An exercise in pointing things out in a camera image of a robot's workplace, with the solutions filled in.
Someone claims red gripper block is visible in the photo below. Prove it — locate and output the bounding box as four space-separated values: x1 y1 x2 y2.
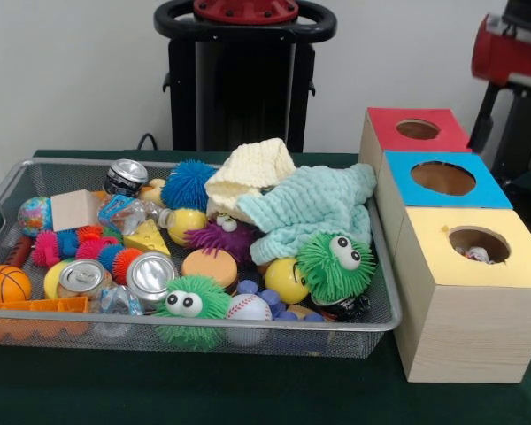
468 12 531 154

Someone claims colourful spotted cloth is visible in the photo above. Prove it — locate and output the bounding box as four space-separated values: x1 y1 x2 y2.
454 245 501 266

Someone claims mint waffle cloth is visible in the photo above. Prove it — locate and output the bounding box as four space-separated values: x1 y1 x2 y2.
236 161 379 266

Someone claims green spiky ball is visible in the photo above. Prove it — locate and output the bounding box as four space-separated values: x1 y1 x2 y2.
296 232 378 306

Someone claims cream waffle cloth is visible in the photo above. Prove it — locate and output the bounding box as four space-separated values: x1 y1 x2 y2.
204 136 298 220

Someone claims wooden box with three holes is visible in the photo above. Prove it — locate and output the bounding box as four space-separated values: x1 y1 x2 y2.
357 107 531 384

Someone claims black upright panel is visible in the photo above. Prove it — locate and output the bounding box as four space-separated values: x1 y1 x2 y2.
490 88 531 178

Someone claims yellow smiley ball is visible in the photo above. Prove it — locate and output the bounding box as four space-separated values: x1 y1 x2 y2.
265 257 312 305

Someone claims purple spiky toy with eyes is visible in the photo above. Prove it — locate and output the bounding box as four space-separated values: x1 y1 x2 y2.
184 213 258 262

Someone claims white toy baseball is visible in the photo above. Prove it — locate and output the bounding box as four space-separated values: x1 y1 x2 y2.
225 292 274 346

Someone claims blue spiky ball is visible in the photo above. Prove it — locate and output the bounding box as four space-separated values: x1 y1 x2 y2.
161 159 220 213

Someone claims green spiky toy with eyes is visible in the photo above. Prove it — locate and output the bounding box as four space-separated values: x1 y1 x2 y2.
154 274 234 351

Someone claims silver drink can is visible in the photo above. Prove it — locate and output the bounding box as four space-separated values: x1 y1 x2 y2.
126 251 181 311

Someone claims plain wooden cube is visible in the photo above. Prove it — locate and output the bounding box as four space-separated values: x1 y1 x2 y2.
50 189 102 232

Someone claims orange toy basketball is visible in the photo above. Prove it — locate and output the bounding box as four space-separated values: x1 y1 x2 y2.
0 264 33 305

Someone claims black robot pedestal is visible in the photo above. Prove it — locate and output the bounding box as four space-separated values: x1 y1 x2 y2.
153 0 337 154

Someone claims shallow wire mesh bin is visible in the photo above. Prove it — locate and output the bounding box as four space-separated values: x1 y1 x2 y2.
0 158 404 358

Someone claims black cable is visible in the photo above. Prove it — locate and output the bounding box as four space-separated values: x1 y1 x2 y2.
136 132 161 152

